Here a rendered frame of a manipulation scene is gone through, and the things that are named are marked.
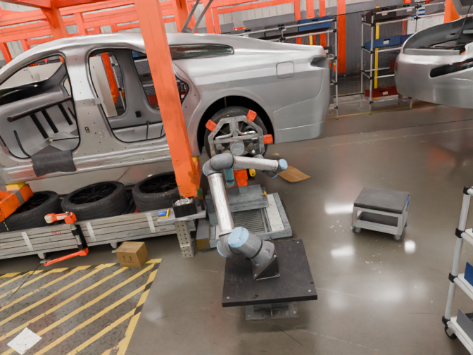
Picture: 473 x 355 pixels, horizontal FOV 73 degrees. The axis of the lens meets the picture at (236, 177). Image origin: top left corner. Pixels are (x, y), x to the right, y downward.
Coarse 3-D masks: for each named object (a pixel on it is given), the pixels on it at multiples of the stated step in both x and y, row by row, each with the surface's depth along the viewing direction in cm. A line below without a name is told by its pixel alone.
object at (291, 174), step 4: (288, 168) 458; (292, 168) 457; (280, 172) 450; (284, 172) 448; (288, 172) 447; (292, 172) 445; (296, 172) 443; (300, 172) 441; (280, 176) 438; (284, 176) 435; (288, 176) 434; (292, 176) 432; (296, 176) 430; (300, 176) 428; (304, 176) 426; (308, 176) 424; (288, 180) 420; (292, 180) 418; (296, 180) 417; (300, 180) 416
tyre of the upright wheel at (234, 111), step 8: (224, 112) 313; (232, 112) 312; (240, 112) 312; (216, 120) 315; (256, 120) 316; (264, 128) 320; (208, 144) 324; (264, 144) 326; (208, 152) 327; (264, 152) 330; (248, 168) 336
